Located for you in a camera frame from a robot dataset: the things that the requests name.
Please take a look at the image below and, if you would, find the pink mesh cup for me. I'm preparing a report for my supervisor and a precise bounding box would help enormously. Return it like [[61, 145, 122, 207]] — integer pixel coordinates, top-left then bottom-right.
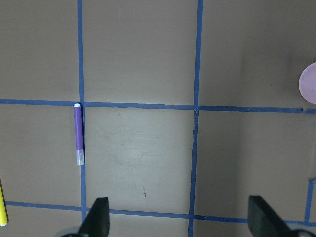
[[299, 63, 316, 104]]

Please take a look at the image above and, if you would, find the yellow pen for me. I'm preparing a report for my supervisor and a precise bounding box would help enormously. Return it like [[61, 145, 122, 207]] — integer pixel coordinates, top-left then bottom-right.
[[0, 186, 8, 227]]

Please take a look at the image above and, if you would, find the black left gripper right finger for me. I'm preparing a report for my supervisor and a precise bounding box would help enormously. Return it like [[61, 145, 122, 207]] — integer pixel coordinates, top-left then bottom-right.
[[247, 196, 299, 237]]

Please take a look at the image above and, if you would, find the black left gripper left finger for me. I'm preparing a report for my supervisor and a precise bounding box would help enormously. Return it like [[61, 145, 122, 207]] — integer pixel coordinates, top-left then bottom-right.
[[77, 197, 110, 237]]

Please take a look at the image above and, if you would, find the purple pen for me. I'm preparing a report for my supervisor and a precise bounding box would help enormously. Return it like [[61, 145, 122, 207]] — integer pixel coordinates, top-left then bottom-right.
[[73, 103, 85, 166]]

